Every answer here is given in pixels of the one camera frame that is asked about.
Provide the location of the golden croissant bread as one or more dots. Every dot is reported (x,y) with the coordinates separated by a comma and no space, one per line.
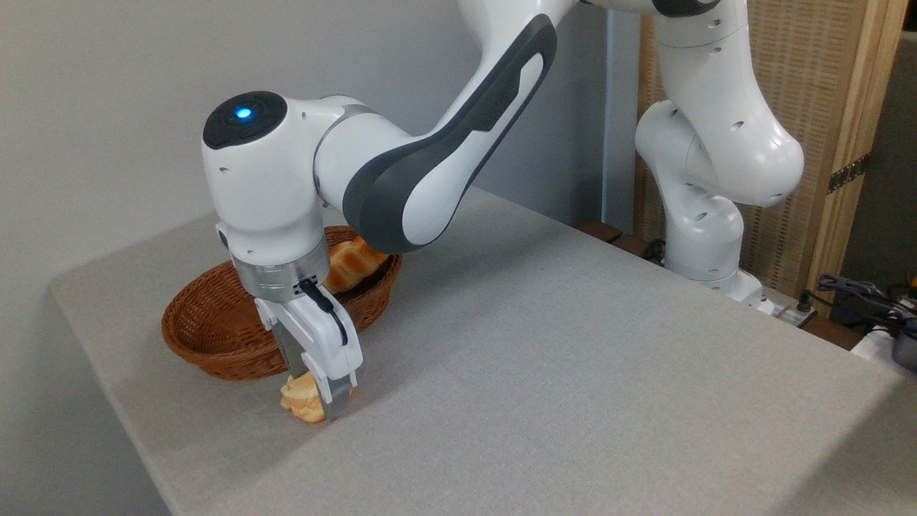
(351,261)

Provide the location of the white and grey box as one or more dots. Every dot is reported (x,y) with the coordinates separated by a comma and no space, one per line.
(888,347)

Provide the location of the brown wicker basket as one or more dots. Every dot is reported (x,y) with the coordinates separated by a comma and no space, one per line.
(208,322)

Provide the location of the wooden woven folding screen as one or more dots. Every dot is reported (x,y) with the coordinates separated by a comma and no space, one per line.
(813,72)

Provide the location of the metal screen hinge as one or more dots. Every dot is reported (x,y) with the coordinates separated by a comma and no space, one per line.
(849,173)

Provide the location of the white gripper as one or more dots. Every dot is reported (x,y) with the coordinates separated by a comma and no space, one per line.
(322,337)

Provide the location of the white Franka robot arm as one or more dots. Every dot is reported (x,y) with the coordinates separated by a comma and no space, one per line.
(258,186)

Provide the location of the round layered bread bun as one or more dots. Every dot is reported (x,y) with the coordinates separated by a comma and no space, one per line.
(301,398)

